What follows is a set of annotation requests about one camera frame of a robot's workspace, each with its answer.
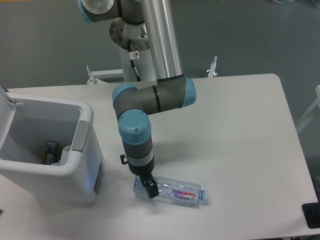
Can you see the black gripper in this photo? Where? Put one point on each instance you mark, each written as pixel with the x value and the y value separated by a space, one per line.
pixel 143 168

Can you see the clear plastic water bottle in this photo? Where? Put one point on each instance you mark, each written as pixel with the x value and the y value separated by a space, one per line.
pixel 182 193

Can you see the white paper trash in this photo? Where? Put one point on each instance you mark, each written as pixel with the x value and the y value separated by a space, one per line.
pixel 64 156

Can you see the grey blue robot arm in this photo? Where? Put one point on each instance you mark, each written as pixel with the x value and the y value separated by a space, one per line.
pixel 138 25

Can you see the trash inside bin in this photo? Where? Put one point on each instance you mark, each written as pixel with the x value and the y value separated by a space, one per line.
pixel 51 153

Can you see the white plastic trash can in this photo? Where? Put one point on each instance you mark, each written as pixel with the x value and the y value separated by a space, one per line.
pixel 27 123

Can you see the black device at table edge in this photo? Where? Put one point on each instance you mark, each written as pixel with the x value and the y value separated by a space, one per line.
pixel 311 213

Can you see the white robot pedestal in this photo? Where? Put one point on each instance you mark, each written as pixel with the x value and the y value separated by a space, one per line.
pixel 143 64

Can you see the white base bracket with bolts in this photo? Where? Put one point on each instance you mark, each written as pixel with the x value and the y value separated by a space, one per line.
pixel 103 76

